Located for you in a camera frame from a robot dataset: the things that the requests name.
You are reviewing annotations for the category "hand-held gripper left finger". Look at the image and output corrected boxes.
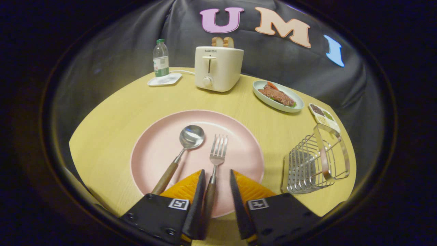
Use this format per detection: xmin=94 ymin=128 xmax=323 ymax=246
xmin=119 ymin=169 xmax=207 ymax=246

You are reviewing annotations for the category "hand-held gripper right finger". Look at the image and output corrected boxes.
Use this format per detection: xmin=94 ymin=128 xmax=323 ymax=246
xmin=229 ymin=169 xmax=321 ymax=245

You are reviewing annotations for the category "wooden handled metal fork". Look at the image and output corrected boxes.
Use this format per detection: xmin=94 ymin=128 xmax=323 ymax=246
xmin=200 ymin=134 xmax=228 ymax=240

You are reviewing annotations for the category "wooden handled metal spoon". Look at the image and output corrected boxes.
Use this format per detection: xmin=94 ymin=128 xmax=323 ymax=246
xmin=151 ymin=125 xmax=206 ymax=195

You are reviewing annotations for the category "large pink round plate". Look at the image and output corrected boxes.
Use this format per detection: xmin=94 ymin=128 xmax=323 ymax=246
xmin=130 ymin=110 xmax=265 ymax=218

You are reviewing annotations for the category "pale green oval plate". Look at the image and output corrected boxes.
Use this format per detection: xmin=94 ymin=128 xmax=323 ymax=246
xmin=252 ymin=80 xmax=305 ymax=113

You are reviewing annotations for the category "brown meat steak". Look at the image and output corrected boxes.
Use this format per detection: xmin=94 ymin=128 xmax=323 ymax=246
xmin=258 ymin=85 xmax=296 ymax=107

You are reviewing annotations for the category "white divided seasoning dish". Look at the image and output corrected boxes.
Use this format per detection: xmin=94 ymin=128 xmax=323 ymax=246
xmin=309 ymin=103 xmax=341 ymax=134

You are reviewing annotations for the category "white square coaster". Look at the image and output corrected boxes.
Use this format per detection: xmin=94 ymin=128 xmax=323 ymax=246
xmin=147 ymin=73 xmax=183 ymax=86

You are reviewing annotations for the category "cream white toaster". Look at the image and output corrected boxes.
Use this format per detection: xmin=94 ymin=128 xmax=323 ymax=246
xmin=194 ymin=46 xmax=244 ymax=93

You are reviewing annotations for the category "clear plastic water bottle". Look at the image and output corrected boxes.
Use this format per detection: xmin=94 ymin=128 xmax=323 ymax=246
xmin=153 ymin=39 xmax=170 ymax=78

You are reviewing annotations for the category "metal wire cutlery basket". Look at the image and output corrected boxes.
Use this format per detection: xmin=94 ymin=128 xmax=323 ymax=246
xmin=281 ymin=123 xmax=351 ymax=195

